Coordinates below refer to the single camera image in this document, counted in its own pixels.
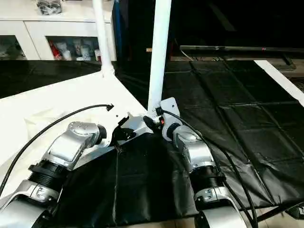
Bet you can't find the white plastic table top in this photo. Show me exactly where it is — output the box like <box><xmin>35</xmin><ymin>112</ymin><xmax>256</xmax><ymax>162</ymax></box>
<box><xmin>0</xmin><ymin>71</ymin><xmax>155</xmax><ymax>199</ymax></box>

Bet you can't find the black work mat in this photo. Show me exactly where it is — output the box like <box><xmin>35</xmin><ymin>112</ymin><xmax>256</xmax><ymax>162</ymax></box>
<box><xmin>0</xmin><ymin>58</ymin><xmax>304</xmax><ymax>226</ymax></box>

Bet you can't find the red bottle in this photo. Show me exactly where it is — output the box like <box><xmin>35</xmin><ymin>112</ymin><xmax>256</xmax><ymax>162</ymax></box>
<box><xmin>49</xmin><ymin>40</ymin><xmax>60</xmax><ymax>60</ymax></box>

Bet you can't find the white flat strip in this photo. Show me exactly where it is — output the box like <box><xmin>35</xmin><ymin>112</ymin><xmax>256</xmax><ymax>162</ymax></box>
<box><xmin>254</xmin><ymin>59</ymin><xmax>304</xmax><ymax>108</ymax></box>

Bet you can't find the white glass-door cabinet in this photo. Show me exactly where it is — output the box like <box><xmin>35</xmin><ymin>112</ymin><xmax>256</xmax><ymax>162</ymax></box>
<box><xmin>0</xmin><ymin>0</ymin><xmax>117</xmax><ymax>61</ymax></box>

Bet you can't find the grey crumpled object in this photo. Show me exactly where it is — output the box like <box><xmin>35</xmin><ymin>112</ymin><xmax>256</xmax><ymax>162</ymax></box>
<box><xmin>37</xmin><ymin>0</ymin><xmax>63</xmax><ymax>15</ymax></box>

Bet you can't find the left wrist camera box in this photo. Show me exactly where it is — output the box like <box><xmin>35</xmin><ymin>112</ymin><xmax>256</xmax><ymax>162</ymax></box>
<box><xmin>97</xmin><ymin>106</ymin><xmax>132</xmax><ymax>146</ymax></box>

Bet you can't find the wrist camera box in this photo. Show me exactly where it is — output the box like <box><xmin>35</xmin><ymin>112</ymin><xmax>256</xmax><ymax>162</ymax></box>
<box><xmin>159</xmin><ymin>97</ymin><xmax>181</xmax><ymax>126</ymax></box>
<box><xmin>97</xmin><ymin>106</ymin><xmax>132</xmax><ymax>146</ymax></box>

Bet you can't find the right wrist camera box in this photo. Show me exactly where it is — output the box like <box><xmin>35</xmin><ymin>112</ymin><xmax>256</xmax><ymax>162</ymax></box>
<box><xmin>159</xmin><ymin>97</ymin><xmax>181</xmax><ymax>126</ymax></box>

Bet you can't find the dark long rail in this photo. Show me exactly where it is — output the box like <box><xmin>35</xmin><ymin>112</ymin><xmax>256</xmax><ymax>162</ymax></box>
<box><xmin>180</xmin><ymin>45</ymin><xmax>304</xmax><ymax>54</ymax></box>

